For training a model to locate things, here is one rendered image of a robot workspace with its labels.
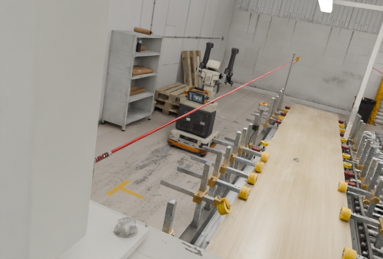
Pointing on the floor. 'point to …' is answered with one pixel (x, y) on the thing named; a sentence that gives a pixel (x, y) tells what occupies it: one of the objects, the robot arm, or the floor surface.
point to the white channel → (62, 116)
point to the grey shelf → (117, 88)
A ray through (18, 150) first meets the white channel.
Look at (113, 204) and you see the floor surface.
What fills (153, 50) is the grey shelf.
